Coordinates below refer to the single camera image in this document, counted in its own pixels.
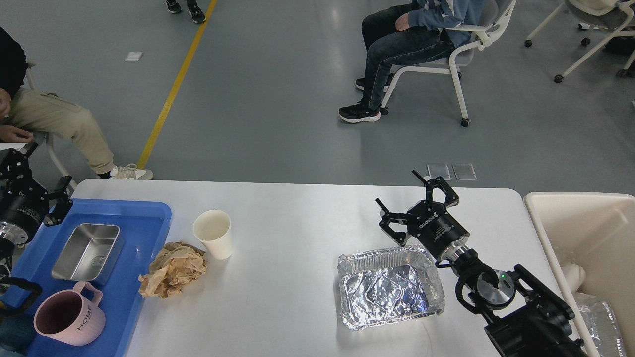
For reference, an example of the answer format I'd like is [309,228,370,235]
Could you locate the beige plastic bin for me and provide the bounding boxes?
[524,192,635,357]

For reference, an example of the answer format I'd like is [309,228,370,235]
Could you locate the white office chair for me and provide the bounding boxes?
[380,0,516,128]

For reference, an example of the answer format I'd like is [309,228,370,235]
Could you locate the blue plastic tray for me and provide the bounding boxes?
[12,199,172,357]

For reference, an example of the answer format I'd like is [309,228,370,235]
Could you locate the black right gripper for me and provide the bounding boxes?
[375,170,470,261]

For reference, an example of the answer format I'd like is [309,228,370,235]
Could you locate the white paper cup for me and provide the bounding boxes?
[192,210,233,260]

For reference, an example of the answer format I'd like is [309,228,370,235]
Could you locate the steel rectangular container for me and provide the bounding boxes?
[51,223,125,286]

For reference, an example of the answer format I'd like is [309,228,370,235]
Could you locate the pink mug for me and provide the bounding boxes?
[33,282,105,346]

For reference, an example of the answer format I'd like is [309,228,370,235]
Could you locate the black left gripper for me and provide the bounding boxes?
[0,142,73,245]

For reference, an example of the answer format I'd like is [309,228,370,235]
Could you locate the aluminium foil tray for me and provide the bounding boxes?
[336,244,446,331]

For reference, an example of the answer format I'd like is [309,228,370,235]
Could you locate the crumpled brown paper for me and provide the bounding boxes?
[138,241,208,299]

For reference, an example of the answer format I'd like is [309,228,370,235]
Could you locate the person in beige trousers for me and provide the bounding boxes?
[0,29,154,180]

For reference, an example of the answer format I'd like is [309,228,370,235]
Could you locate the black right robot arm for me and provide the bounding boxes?
[377,172,586,357]

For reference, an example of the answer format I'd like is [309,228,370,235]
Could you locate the person with white sneakers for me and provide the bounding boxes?
[165,0,206,24]

